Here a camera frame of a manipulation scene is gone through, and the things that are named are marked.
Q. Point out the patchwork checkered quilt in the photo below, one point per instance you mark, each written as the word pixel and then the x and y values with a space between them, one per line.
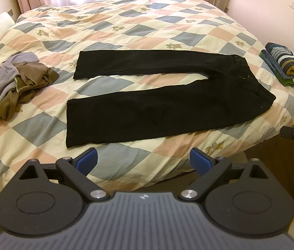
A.
pixel 136 28

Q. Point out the black pants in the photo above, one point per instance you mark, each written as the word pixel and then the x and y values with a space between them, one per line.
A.
pixel 162 109

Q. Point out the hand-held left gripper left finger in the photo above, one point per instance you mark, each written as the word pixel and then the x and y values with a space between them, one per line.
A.
pixel 87 159

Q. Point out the green folded garment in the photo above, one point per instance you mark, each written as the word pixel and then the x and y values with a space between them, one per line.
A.
pixel 288 82

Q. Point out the striped folded garment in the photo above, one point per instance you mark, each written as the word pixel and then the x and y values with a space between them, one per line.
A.
pixel 284 58

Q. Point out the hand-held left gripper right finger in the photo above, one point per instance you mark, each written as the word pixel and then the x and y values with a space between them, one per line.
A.
pixel 200 161

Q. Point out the crumpled grey garment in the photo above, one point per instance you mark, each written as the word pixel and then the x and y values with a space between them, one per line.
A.
pixel 3 84

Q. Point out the crumpled brown garment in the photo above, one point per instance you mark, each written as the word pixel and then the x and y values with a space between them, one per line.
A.
pixel 29 75

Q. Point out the blue folded garment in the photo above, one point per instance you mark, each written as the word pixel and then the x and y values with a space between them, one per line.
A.
pixel 270 61

